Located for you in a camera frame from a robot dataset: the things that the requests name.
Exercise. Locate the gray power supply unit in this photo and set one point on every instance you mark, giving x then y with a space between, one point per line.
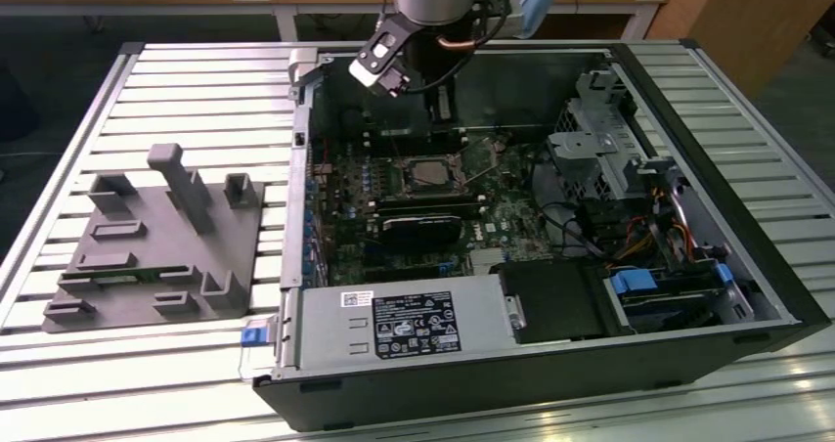
325 329

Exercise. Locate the RAM stick with white label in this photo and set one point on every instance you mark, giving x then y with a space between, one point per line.
400 136

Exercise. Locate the hard disk in blue carrier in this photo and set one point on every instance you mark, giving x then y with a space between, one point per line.
632 283

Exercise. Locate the black RAM stick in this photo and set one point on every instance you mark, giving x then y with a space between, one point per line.
424 199
424 210

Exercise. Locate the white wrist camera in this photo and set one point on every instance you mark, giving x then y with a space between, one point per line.
381 56

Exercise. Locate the gray parts rack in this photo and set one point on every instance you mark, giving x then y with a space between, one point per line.
162 246

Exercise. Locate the silver CPU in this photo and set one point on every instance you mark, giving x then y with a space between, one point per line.
429 173

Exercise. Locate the green RAM stick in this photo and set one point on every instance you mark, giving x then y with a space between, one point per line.
120 279

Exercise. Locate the green motherboard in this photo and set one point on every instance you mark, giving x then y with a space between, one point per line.
501 207

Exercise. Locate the gray metal drive cage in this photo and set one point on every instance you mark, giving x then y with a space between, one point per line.
580 148

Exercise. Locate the CPU socket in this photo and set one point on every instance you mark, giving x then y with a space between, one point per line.
458 182

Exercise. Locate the blue plastic clip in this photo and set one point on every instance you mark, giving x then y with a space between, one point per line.
722 273

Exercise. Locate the black graphics card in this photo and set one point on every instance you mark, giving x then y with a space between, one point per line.
420 234

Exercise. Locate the black open PC case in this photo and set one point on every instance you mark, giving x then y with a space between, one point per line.
456 398

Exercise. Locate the small silver heatsink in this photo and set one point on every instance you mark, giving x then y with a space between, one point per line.
485 260

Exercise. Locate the wooden cabinet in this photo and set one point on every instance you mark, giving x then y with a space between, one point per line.
749 21

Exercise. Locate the blue plastic latch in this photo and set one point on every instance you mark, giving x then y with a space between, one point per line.
254 337

